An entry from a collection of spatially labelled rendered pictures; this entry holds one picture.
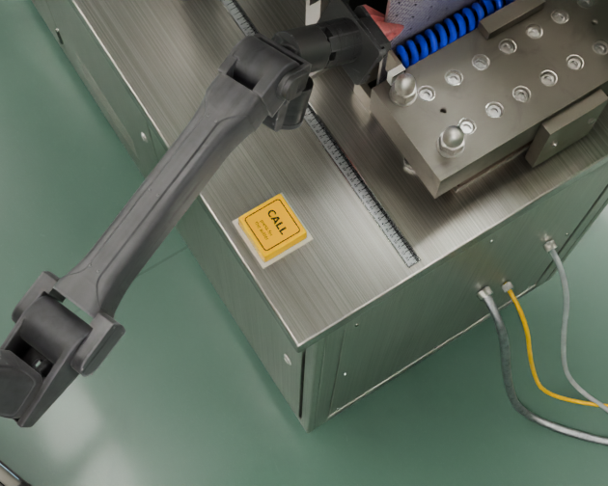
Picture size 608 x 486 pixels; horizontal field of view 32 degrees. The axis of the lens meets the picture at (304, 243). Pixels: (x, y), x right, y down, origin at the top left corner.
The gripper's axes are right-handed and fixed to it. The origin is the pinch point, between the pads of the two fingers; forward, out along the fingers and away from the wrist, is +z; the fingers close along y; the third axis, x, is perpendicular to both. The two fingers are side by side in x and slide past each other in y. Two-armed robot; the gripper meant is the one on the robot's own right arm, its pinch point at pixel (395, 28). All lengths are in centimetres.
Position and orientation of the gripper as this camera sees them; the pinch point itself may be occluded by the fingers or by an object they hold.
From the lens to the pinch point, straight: 142.9
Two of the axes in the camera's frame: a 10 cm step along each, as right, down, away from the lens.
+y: 5.4, 8.0, -2.7
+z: 7.3, -2.9, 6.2
